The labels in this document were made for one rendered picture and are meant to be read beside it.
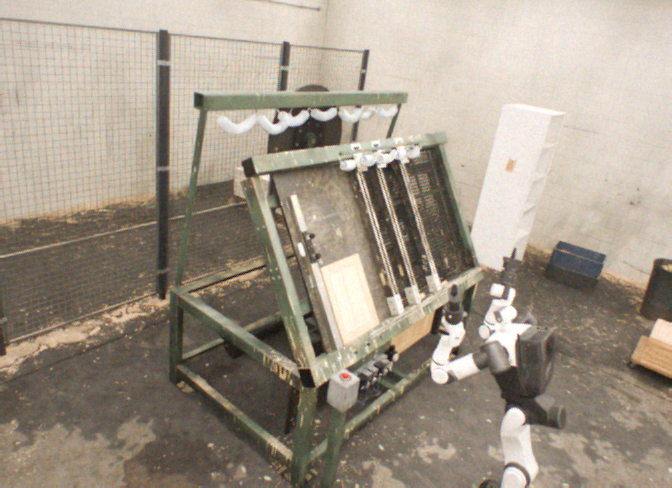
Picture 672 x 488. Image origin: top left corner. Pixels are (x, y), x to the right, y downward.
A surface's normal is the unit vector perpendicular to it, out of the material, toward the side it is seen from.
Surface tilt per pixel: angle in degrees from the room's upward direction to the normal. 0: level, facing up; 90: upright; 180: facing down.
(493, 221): 90
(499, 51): 90
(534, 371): 90
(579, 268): 90
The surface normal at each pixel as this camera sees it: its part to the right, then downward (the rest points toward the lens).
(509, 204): -0.62, 0.22
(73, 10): 0.77, 0.33
